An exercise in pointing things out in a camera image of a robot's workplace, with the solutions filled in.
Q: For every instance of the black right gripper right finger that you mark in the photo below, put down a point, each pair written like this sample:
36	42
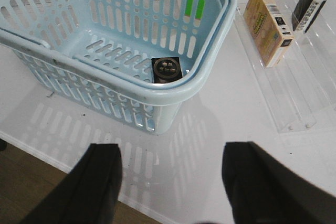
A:
261	189

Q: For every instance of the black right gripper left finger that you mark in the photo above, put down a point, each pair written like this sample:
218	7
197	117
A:
88	194

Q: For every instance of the black tissue pack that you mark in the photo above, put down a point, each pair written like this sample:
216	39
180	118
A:
166	69

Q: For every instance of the light blue plastic basket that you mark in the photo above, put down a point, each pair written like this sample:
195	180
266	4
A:
98	52

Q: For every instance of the beige tissue box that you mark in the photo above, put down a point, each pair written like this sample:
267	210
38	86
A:
269	30

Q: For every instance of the clear acrylic right display shelf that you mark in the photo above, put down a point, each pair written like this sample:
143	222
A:
299	92

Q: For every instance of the black and white box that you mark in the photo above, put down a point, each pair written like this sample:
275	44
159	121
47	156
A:
305	13

